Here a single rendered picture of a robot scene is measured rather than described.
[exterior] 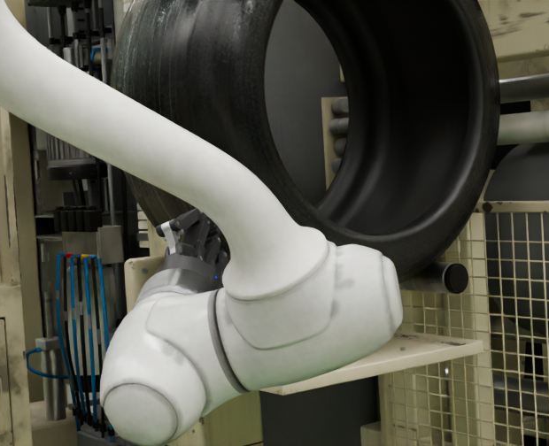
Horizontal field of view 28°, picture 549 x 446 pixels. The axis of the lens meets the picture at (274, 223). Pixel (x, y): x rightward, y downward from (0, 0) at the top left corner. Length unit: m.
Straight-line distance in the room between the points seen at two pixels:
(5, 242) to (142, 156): 1.09
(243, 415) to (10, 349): 0.44
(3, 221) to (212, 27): 0.75
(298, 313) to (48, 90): 0.28
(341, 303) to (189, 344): 0.14
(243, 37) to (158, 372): 0.53
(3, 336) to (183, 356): 1.00
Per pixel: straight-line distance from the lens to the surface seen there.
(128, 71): 1.50
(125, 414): 1.01
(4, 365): 2.00
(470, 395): 2.13
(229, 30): 1.38
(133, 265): 1.69
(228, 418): 1.83
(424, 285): 1.64
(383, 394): 2.05
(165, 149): 0.93
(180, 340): 1.01
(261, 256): 0.96
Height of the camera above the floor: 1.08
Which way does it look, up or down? 3 degrees down
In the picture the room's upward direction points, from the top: 3 degrees counter-clockwise
